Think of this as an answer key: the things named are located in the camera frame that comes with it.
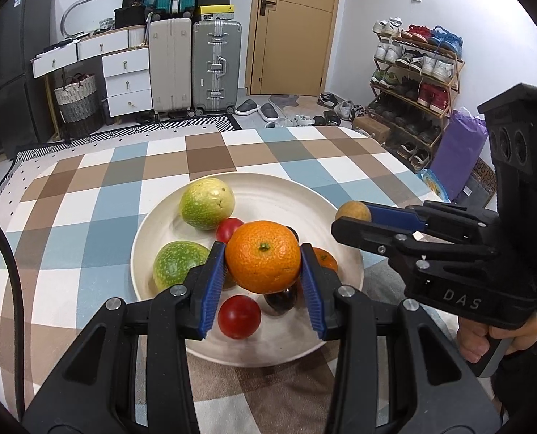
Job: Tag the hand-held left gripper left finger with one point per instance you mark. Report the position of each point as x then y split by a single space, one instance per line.
212 289

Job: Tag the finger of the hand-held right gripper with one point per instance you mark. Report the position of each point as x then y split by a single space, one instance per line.
363 235
395 217

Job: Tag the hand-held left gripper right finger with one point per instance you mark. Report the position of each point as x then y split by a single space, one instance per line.
316 291

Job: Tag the small orange mandarin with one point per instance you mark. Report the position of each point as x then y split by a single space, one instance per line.
326 260

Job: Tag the dark purple plum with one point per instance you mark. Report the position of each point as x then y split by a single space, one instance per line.
281 303
293 233

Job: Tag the large red tomato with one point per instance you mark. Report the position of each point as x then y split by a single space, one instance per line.
239 316

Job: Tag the large orange mandarin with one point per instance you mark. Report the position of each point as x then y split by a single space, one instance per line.
263 257

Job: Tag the small red tomato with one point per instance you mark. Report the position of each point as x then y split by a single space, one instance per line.
228 230

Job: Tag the cream round plate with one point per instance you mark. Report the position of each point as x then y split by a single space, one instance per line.
268 194

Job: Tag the person's right hand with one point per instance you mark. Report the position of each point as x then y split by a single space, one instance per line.
472 339

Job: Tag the blue yellow packet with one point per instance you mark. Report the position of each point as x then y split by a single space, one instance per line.
433 185

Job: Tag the yellow green passion fruit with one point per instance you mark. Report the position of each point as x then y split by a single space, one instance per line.
206 203

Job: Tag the purple bag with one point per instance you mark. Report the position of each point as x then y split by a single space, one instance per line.
458 153

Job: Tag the cardboard box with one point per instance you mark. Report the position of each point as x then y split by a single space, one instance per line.
370 129

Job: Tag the checked tablecloth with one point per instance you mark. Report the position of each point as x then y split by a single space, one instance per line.
114 235

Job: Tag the scattered sneakers group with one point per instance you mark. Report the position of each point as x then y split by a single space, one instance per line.
345 109

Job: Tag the rows of racked shoes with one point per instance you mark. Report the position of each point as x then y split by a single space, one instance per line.
431 95

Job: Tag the wooden shoe rack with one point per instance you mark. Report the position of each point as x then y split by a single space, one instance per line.
454 81

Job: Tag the grey floor cloth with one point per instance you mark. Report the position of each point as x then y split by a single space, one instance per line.
286 99

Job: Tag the grey slipper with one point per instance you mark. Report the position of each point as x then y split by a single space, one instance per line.
267 111
246 107

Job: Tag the wooden door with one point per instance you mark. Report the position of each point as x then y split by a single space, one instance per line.
295 31

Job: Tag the grey suitcase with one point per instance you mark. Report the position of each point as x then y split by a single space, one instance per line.
216 65

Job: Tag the white drawer cabinet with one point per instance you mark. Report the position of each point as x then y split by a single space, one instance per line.
126 81

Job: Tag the beige suitcase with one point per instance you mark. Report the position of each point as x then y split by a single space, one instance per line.
170 65

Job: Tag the wicker basket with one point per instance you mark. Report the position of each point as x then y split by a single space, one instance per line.
76 101

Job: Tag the yellow black shoe box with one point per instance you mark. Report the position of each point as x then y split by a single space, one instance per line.
215 12

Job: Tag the black storage box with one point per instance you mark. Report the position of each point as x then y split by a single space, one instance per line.
130 17

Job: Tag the small white basket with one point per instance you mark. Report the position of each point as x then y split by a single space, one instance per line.
106 24

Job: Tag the black refrigerator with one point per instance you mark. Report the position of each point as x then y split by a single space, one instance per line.
19 68

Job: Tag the grey hoop tube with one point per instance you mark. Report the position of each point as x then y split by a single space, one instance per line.
69 9

